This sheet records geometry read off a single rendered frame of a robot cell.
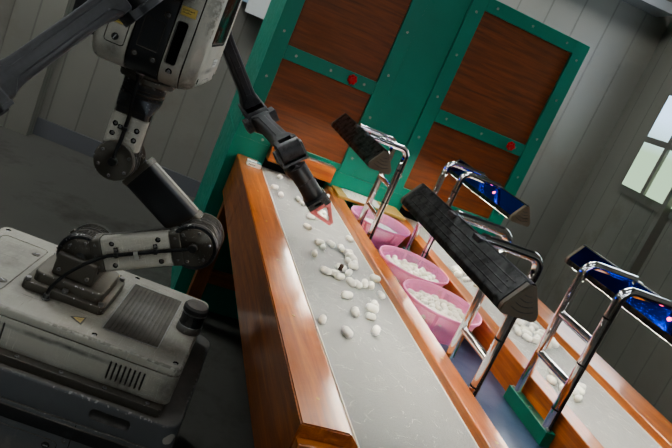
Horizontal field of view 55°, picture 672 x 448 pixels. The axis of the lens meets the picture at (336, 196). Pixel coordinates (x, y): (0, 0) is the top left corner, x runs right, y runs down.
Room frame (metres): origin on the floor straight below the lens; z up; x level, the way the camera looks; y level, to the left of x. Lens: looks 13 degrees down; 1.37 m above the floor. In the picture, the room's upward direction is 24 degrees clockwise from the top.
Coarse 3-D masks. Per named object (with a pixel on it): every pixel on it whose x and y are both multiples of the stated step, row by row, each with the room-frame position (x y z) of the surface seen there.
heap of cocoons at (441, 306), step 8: (416, 296) 1.95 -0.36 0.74; (424, 296) 1.98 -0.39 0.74; (432, 296) 2.02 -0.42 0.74; (424, 304) 1.91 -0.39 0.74; (432, 304) 1.93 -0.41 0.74; (440, 304) 1.99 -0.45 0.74; (448, 304) 2.01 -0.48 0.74; (440, 312) 1.89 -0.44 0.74; (448, 312) 1.93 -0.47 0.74; (456, 312) 1.95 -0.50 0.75; (456, 320) 1.89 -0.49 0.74
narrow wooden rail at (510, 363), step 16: (384, 224) 2.90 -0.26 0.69; (416, 240) 2.55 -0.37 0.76; (432, 256) 2.41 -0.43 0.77; (448, 272) 2.29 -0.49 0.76; (448, 288) 2.18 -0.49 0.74; (464, 288) 2.18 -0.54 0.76; (480, 336) 1.90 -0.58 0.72; (512, 352) 1.76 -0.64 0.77; (496, 368) 1.77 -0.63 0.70; (512, 368) 1.71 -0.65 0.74; (512, 384) 1.68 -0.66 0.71; (528, 384) 1.63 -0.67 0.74; (544, 384) 1.62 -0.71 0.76; (544, 400) 1.55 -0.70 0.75; (544, 416) 1.53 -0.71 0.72; (560, 416) 1.49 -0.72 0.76; (576, 416) 1.51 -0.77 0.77; (560, 432) 1.46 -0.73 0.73; (576, 432) 1.42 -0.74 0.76
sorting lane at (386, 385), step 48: (288, 192) 2.53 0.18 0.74; (288, 240) 1.95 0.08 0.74; (336, 240) 2.17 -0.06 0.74; (336, 288) 1.73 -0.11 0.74; (336, 336) 1.43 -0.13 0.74; (384, 336) 1.54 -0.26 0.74; (336, 384) 1.21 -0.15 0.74; (384, 384) 1.29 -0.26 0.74; (432, 384) 1.39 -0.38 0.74; (384, 432) 1.11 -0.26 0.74; (432, 432) 1.18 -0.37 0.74
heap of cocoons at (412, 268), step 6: (390, 258) 2.22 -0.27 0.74; (396, 258) 2.25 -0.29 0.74; (396, 264) 2.18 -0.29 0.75; (402, 264) 2.24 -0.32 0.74; (408, 264) 2.25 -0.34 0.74; (414, 264) 2.29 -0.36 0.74; (408, 270) 2.19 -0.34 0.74; (414, 270) 2.23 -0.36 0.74; (420, 270) 2.24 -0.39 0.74; (402, 276) 2.09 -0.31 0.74; (420, 276) 2.20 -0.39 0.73; (426, 276) 2.23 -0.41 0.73; (432, 276) 2.23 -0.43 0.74; (438, 282) 2.19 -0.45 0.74
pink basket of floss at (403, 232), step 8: (352, 208) 2.59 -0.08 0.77; (360, 208) 2.69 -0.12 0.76; (384, 216) 2.73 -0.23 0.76; (368, 224) 2.49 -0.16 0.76; (392, 224) 2.71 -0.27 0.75; (400, 224) 2.70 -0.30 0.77; (376, 232) 2.49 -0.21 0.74; (392, 232) 2.49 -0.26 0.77; (400, 232) 2.67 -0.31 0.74; (408, 232) 2.62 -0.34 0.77; (376, 240) 2.50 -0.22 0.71; (384, 240) 2.50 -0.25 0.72; (392, 240) 2.51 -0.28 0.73; (400, 240) 2.54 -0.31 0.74; (376, 248) 2.51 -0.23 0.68
